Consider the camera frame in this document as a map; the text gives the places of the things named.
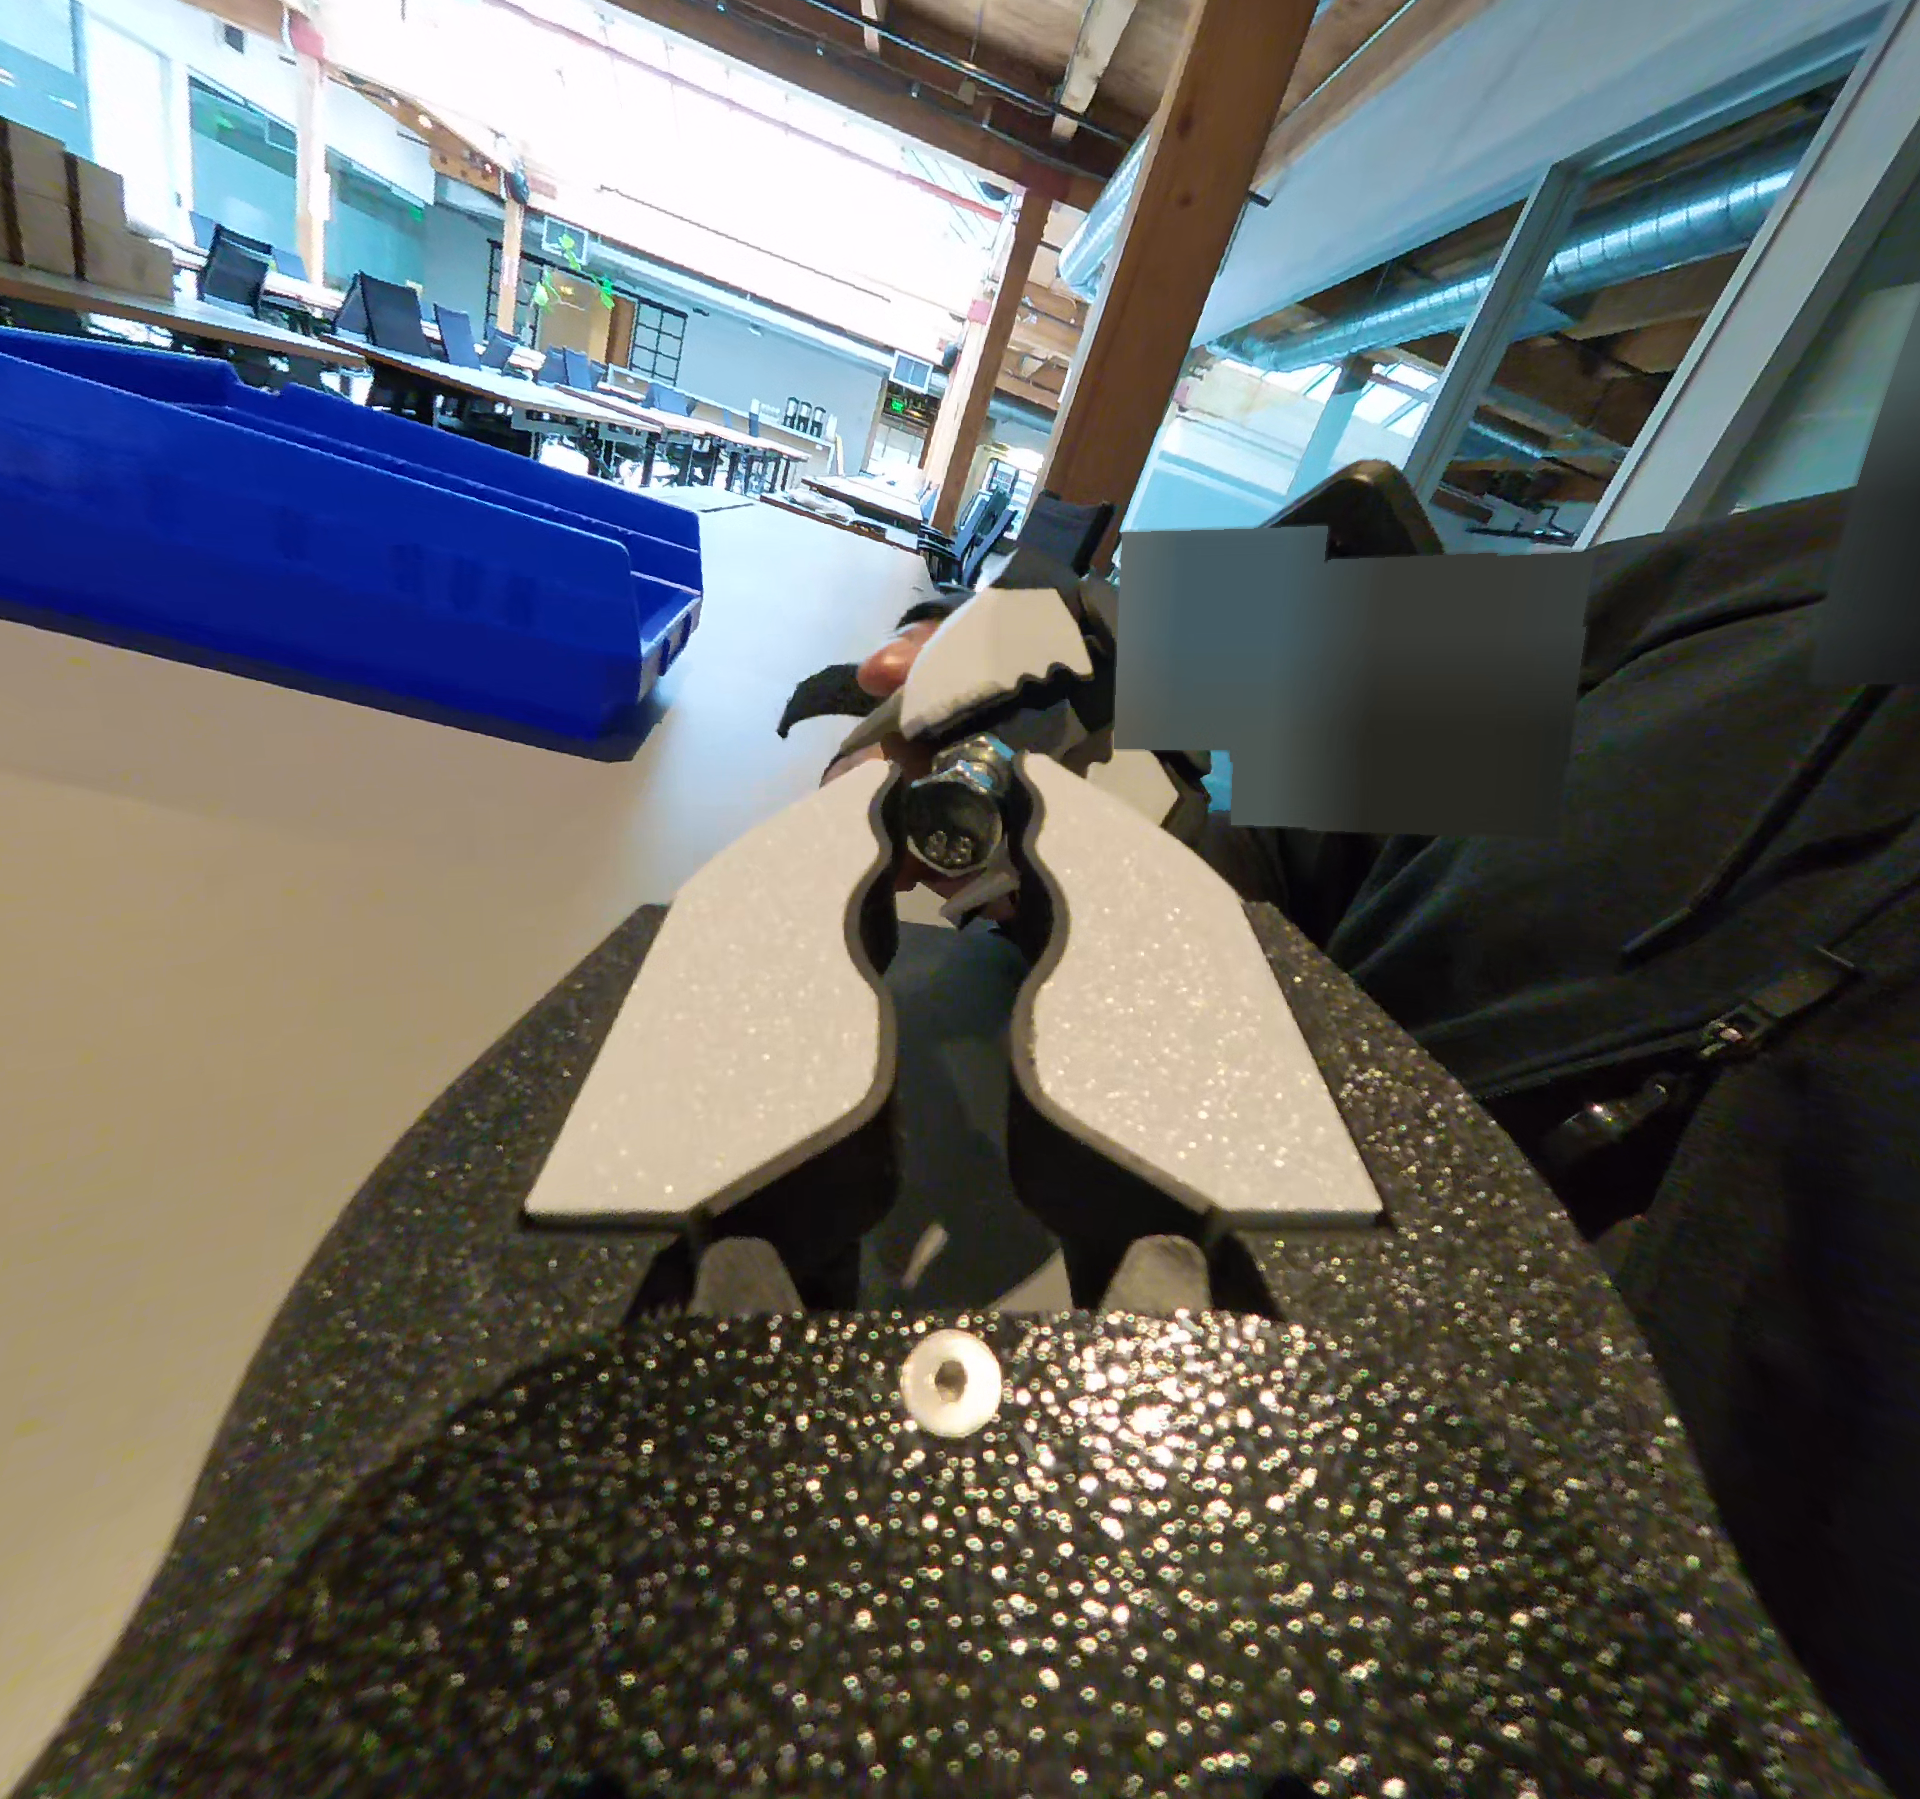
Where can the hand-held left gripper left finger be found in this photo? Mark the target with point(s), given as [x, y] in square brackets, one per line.
[721, 1020]

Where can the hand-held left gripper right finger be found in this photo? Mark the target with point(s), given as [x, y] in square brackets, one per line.
[1185, 1034]

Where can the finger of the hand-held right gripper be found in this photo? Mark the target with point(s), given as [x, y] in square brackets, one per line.
[982, 644]
[1148, 786]

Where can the silver hex nut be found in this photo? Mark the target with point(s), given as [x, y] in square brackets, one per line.
[987, 756]

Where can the silver hex bolt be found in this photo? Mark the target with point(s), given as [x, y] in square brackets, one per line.
[945, 824]

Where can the person's right hand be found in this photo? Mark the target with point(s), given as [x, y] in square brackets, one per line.
[896, 662]

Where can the row of office desks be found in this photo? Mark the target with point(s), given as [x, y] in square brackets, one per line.
[631, 419]

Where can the blue plastic bin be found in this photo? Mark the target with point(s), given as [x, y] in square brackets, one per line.
[374, 570]

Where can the row of office chairs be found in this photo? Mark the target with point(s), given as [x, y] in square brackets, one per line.
[405, 315]

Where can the wooden desk with black legs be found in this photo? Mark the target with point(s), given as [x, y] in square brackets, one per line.
[180, 323]

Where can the stack of cardboard boxes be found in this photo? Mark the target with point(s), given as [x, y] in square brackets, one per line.
[75, 225]

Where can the wooden support post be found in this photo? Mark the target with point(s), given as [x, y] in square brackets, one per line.
[982, 345]
[1185, 225]

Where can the silver ventilation duct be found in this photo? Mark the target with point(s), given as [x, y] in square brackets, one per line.
[1501, 269]

